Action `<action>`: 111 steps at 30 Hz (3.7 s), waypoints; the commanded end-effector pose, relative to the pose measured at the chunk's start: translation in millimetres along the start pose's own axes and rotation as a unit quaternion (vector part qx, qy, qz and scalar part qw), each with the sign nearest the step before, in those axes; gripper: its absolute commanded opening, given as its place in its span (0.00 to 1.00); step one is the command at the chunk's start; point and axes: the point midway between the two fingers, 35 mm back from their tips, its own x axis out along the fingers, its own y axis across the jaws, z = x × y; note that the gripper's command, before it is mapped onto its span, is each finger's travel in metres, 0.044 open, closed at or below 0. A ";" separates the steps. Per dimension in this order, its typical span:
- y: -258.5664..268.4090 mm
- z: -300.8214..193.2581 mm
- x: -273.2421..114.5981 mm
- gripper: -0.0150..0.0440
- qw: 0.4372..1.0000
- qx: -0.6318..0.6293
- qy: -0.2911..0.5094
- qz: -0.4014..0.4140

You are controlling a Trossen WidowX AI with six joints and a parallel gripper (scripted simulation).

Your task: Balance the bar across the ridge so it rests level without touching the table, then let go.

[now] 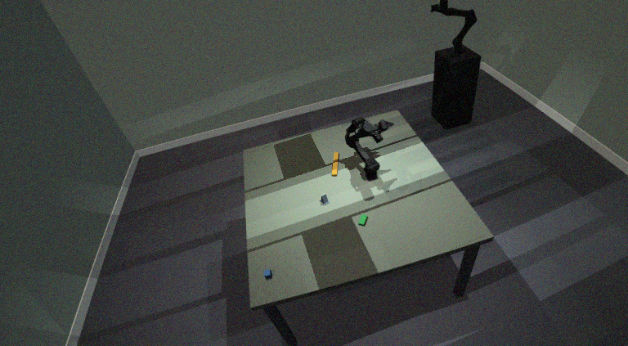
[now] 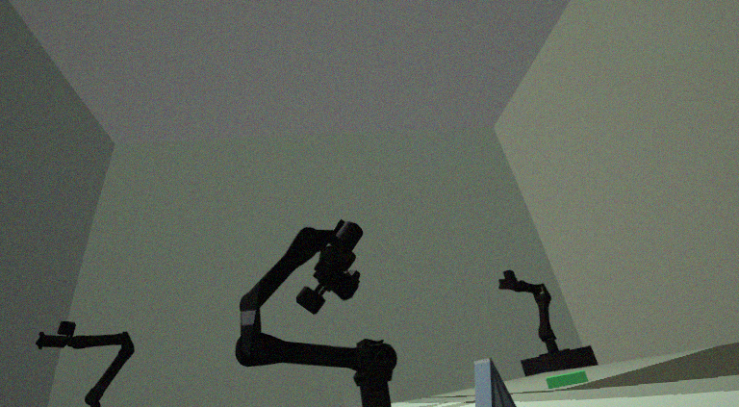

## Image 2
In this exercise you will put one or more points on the green flat bar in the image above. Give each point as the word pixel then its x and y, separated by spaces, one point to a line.
pixel 562 380

